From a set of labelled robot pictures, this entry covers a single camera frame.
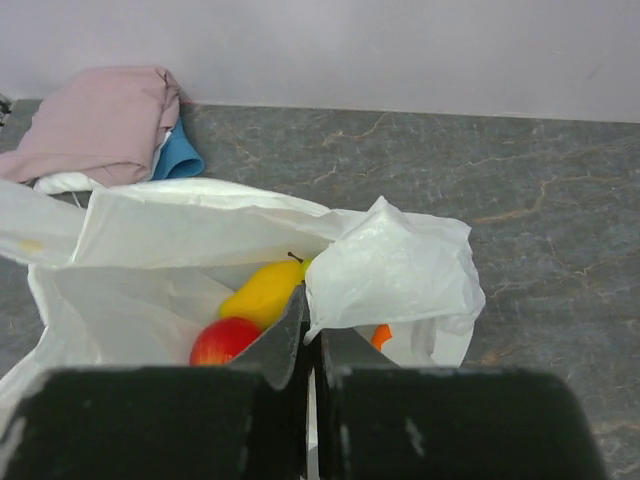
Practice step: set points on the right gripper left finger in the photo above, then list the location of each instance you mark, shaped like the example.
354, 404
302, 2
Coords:
243, 420

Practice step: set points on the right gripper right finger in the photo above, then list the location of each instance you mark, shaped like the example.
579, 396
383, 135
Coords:
378, 420

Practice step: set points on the red apple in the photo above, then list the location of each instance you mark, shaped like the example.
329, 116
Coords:
223, 340

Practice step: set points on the orange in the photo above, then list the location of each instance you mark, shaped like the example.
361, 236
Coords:
381, 335

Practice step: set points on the yellow mango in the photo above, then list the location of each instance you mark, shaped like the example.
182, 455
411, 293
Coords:
263, 298

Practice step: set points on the white plastic bag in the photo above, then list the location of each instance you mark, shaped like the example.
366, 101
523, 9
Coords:
134, 276

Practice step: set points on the blue cloth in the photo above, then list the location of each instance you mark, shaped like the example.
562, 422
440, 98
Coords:
177, 158

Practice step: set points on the white cloth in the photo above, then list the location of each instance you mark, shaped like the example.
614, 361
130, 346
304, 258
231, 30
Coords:
71, 182

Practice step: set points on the pink cloth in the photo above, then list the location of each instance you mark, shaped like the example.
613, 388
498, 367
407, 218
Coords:
105, 123

